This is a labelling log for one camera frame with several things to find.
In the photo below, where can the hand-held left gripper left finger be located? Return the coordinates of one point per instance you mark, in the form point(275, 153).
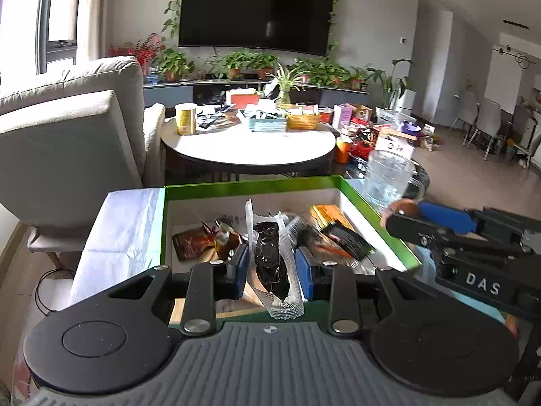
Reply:
point(241, 266)

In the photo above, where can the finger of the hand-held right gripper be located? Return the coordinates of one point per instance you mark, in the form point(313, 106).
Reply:
point(448, 215)
point(405, 224)

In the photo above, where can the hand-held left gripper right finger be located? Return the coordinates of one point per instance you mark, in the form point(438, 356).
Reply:
point(302, 273)

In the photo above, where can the clear packet of brown pastry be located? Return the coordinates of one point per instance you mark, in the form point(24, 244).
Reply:
point(401, 208)

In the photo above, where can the clear packet of black snack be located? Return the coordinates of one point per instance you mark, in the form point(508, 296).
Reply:
point(270, 258)

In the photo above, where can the black ribbed snack packet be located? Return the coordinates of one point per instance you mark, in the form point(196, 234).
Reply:
point(298, 230)

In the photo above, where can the orange snack packet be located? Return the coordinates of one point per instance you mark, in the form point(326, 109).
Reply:
point(329, 215)

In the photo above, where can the green cardboard box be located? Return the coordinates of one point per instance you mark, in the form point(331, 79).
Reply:
point(253, 188)

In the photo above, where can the glossy brown snack packet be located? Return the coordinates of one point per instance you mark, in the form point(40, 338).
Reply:
point(228, 239)

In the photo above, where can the grey and teal printed mat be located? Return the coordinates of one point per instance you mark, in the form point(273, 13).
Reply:
point(424, 262)

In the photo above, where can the clear glass mug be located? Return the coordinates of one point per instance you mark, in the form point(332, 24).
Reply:
point(386, 177)

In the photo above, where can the dark printed snack packet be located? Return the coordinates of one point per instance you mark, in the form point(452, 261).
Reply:
point(348, 241)

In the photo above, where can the blue and white carton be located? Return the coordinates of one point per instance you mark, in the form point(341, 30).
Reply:
point(395, 146)

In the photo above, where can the orange cup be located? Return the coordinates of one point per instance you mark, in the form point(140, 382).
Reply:
point(343, 150)

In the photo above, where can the grey dining chair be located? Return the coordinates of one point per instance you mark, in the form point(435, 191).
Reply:
point(465, 112)
point(492, 122)

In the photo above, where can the round white table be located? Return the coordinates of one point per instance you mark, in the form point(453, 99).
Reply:
point(253, 148)

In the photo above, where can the white air purifier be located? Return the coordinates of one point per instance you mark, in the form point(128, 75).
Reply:
point(407, 102)

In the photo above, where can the pink gift box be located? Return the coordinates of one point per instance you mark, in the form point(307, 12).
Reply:
point(342, 116)

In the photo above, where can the white cloth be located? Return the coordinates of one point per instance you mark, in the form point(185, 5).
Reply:
point(118, 237)

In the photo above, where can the wicker basket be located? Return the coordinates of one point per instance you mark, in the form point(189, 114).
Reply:
point(303, 122)

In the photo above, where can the blue tray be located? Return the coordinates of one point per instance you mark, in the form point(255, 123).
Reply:
point(266, 123)

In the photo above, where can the tall leafy plant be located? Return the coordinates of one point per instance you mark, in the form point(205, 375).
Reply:
point(382, 78)

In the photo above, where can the yellow lidded jar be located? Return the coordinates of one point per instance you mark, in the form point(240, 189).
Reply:
point(186, 120)

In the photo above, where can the spider plant in vase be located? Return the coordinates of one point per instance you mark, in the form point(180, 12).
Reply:
point(287, 82)

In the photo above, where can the grey television cabinet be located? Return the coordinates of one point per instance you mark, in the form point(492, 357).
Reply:
point(177, 93)

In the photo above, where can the ceiling air vent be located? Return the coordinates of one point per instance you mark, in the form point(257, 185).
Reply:
point(515, 23)

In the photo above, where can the row of potted plants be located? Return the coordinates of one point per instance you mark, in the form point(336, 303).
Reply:
point(173, 61)

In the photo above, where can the grey sofa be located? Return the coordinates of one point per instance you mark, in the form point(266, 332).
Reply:
point(63, 135)

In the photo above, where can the red flower arrangement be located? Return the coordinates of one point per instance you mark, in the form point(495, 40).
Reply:
point(141, 50)

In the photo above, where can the black television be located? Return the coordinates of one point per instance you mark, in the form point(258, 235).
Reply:
point(253, 8)

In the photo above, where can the green vine around television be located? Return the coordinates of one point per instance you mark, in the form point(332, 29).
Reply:
point(171, 10)

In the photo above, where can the white curtain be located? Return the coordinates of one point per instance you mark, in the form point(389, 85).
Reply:
point(95, 12)

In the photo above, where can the black framed window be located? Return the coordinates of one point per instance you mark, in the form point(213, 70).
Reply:
point(59, 17)

